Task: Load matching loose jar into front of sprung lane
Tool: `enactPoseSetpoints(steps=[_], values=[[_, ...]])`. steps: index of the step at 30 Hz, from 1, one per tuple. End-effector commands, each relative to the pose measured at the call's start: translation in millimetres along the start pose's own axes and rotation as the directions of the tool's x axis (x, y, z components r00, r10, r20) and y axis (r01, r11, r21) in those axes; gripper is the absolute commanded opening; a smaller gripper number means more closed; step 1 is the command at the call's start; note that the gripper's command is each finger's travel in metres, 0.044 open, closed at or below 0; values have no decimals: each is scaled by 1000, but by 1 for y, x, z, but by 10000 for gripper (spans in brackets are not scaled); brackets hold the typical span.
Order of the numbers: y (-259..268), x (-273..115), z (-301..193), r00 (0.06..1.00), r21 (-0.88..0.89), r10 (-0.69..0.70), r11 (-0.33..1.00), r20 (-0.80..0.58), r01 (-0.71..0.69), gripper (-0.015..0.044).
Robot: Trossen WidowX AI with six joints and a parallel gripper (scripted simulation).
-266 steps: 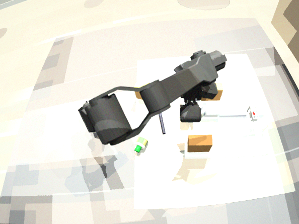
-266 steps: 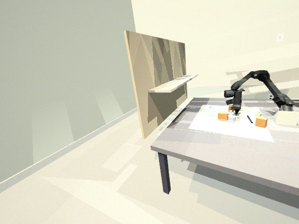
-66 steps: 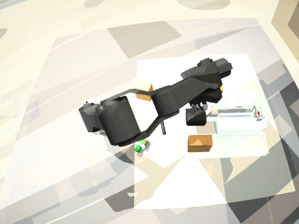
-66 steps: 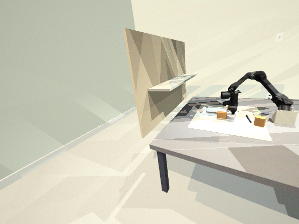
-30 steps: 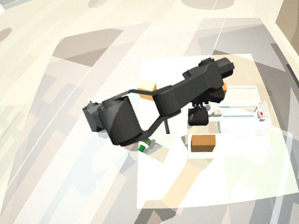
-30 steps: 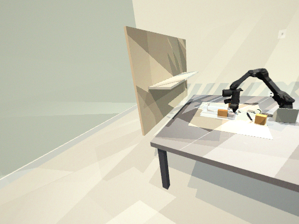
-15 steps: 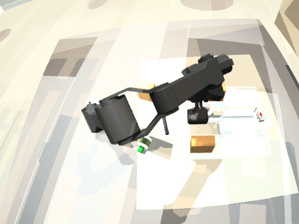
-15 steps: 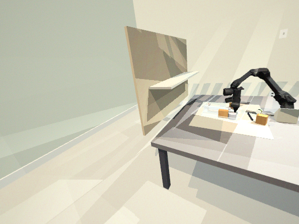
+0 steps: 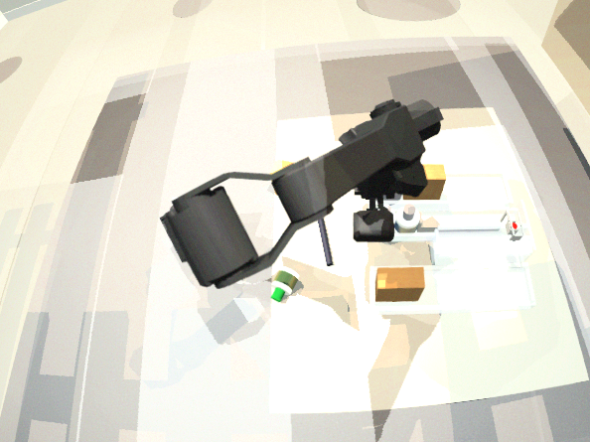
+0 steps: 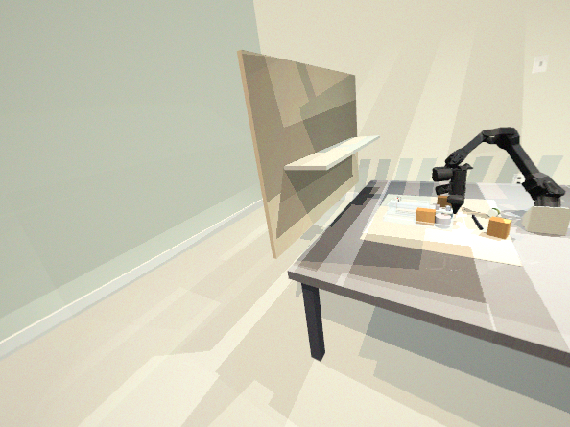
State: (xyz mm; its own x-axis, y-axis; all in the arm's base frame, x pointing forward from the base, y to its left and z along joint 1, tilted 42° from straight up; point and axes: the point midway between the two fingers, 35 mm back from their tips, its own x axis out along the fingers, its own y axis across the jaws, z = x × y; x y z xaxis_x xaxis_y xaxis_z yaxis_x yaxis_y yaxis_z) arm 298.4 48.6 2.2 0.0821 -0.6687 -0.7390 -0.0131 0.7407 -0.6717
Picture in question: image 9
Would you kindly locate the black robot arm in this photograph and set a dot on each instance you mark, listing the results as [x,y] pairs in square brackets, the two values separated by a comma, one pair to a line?
[204,225]

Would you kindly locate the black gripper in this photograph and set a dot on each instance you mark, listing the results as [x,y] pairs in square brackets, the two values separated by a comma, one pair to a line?
[376,223]

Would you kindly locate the yellow rectangular block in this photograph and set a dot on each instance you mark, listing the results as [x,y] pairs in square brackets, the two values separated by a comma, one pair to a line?
[399,284]

